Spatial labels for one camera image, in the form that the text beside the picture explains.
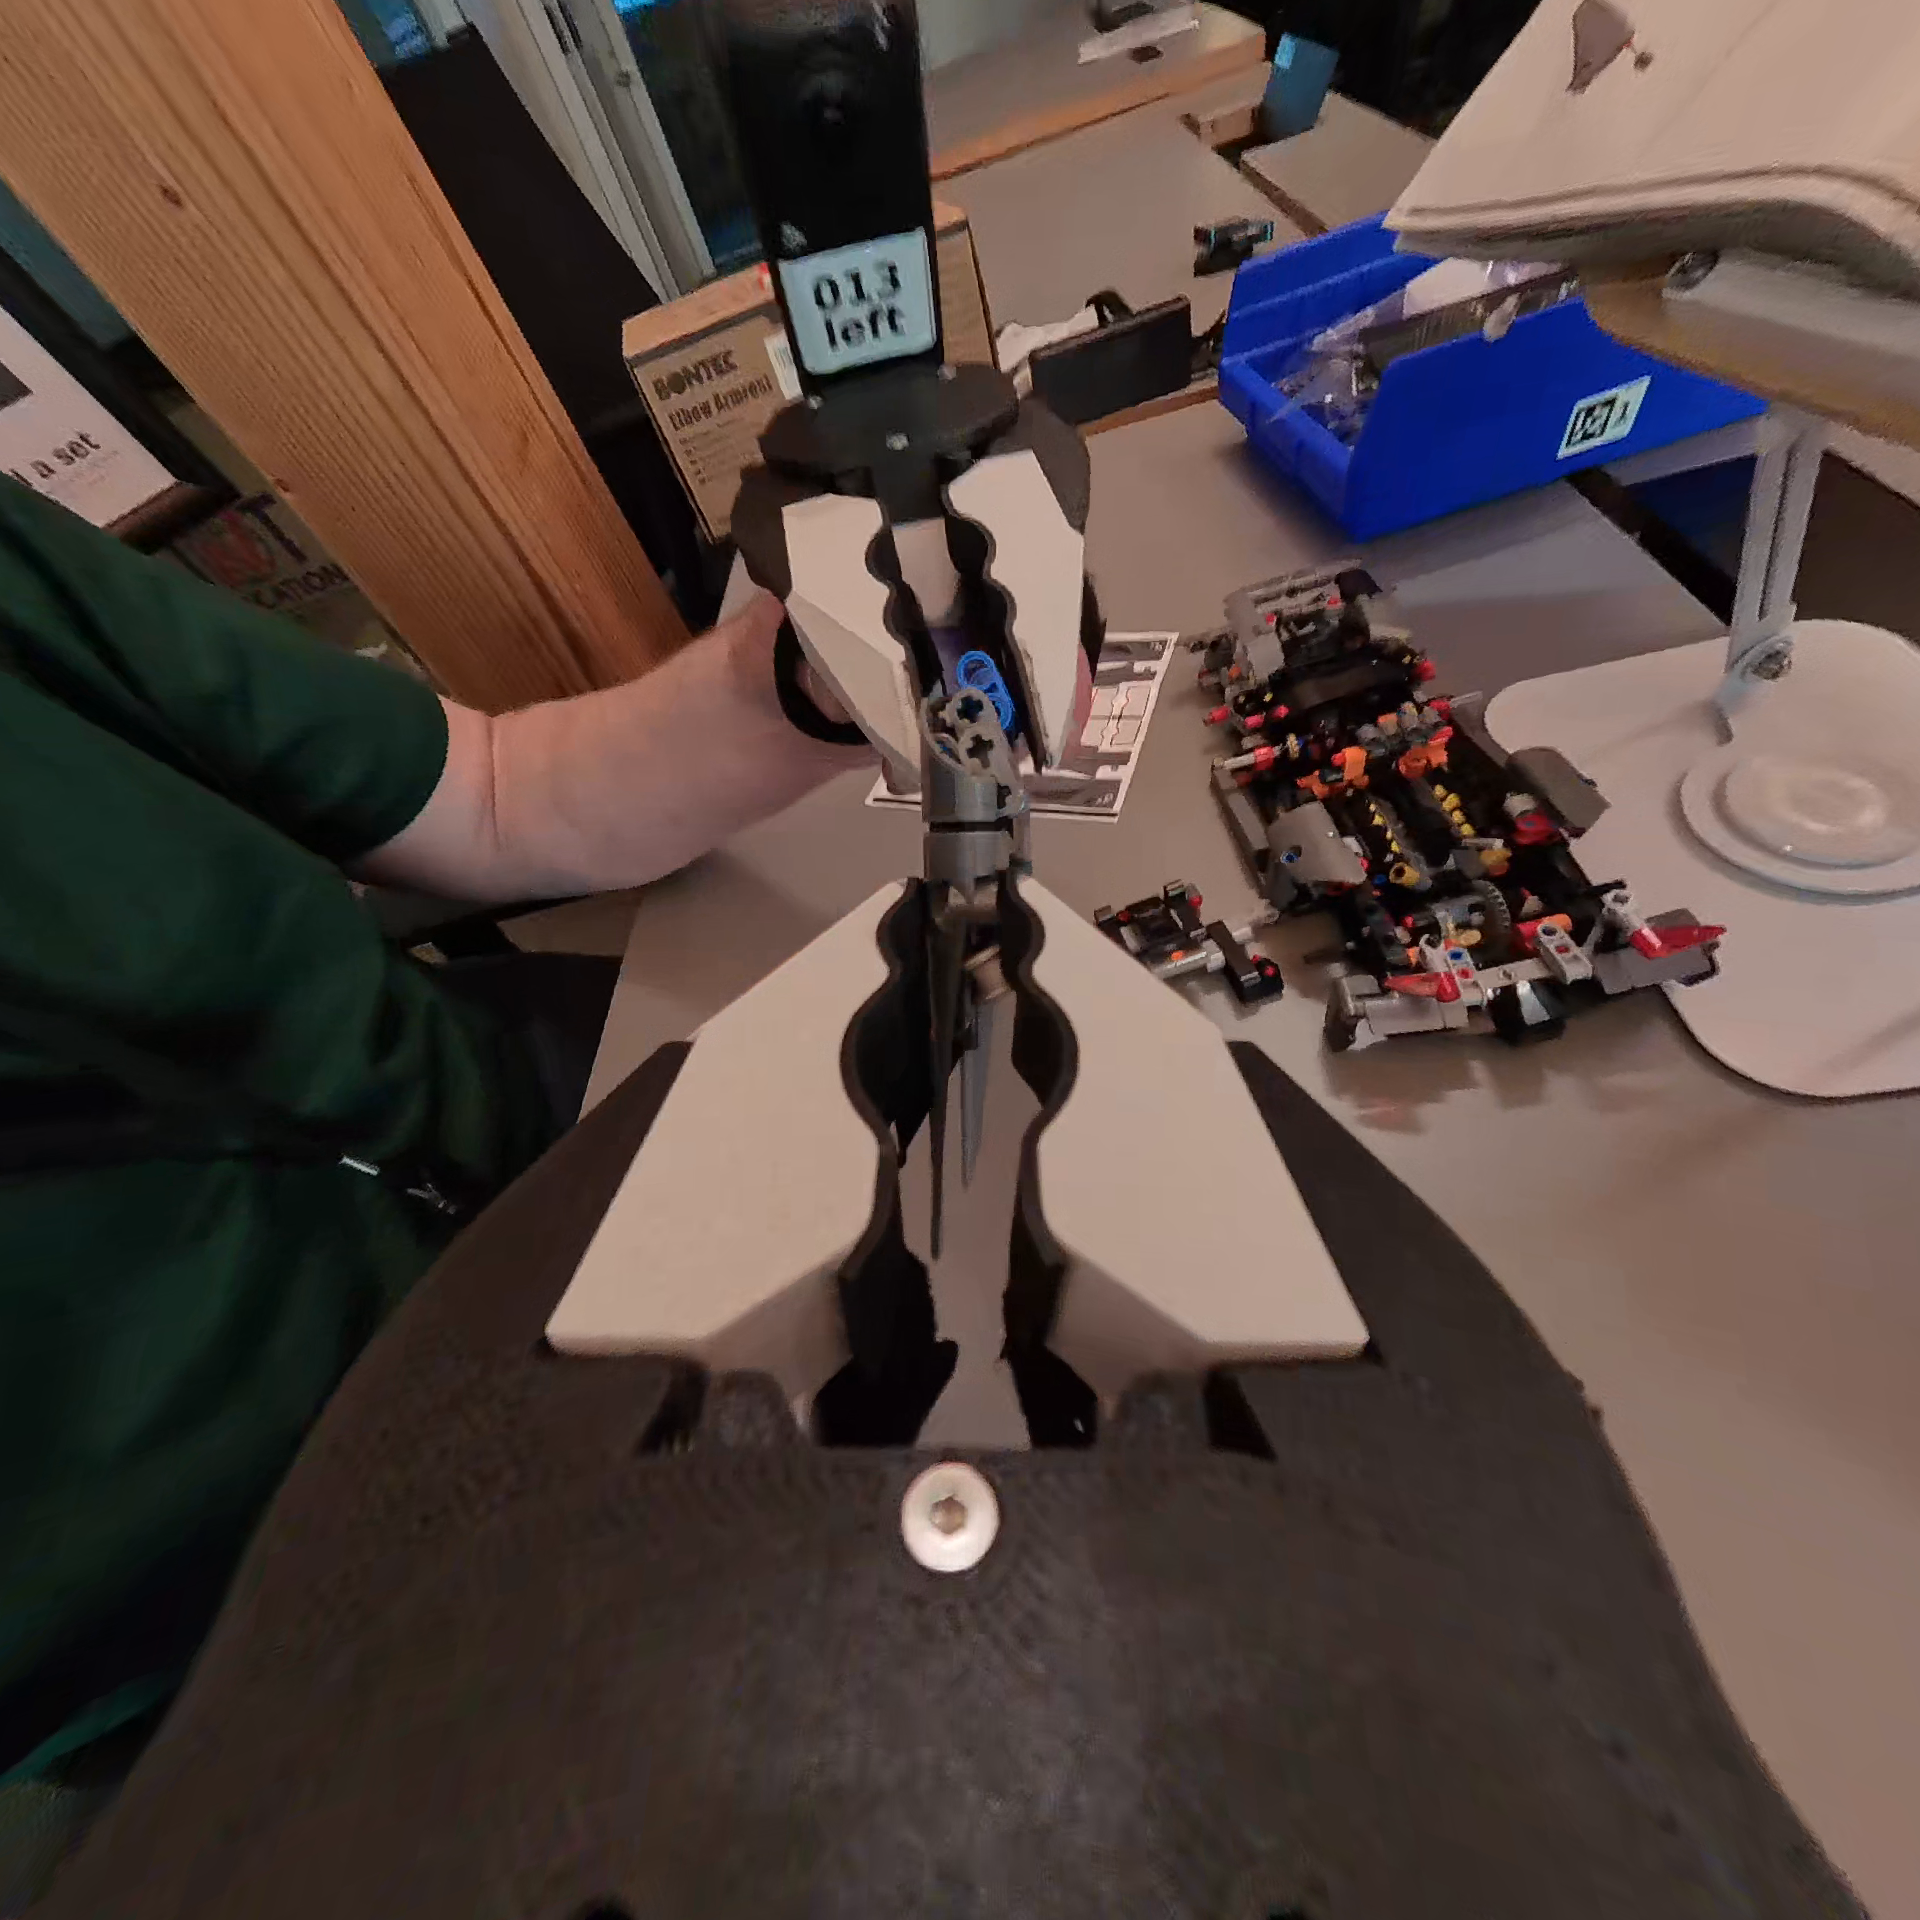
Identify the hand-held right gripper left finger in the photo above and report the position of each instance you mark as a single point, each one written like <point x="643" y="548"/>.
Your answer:
<point x="719" y="1198"/>

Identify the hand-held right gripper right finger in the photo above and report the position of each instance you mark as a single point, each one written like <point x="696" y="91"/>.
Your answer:
<point x="1199" y="1198"/>

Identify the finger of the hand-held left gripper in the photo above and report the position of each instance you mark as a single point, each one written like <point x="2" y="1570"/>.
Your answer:
<point x="1043" y="569"/>
<point x="840" y="599"/>

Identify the grey black lego subassembly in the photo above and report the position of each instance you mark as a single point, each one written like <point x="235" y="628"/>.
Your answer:
<point x="969" y="841"/>

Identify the person's left forearm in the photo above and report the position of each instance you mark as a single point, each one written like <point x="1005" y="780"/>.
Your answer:
<point x="599" y="780"/>

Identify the lego sticker sheet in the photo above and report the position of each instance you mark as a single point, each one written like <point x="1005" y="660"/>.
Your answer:
<point x="1117" y="734"/>

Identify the black grey lego module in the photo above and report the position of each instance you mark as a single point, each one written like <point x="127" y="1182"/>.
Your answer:
<point x="1188" y="937"/>

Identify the partly built lego car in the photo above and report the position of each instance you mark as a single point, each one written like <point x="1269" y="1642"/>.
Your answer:
<point x="1394" y="810"/>

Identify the person's left hand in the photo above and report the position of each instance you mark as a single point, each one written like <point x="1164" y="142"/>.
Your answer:
<point x="741" y="672"/>

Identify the black flat screen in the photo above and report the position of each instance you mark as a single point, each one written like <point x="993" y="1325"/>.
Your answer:
<point x="1117" y="361"/>

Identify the pile of clear plastic bags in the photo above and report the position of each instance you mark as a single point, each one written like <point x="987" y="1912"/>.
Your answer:
<point x="1349" y="361"/>

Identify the blue plastic bin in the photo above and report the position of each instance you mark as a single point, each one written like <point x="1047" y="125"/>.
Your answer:
<point x="1440" y="451"/>

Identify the dark lettered board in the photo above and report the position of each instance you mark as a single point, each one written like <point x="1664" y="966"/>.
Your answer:
<point x="269" y="569"/>

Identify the person's green shirt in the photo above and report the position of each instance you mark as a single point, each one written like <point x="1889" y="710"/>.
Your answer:
<point x="180" y="974"/>

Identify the wooden beam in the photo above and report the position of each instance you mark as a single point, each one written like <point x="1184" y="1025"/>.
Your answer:
<point x="303" y="300"/>

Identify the framed black white sign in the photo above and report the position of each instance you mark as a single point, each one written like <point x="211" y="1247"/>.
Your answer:
<point x="75" y="436"/>

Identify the white printed sheet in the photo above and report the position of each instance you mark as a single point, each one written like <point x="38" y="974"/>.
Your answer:
<point x="1726" y="133"/>

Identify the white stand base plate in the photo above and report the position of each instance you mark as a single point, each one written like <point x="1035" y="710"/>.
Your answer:
<point x="1800" y="974"/>

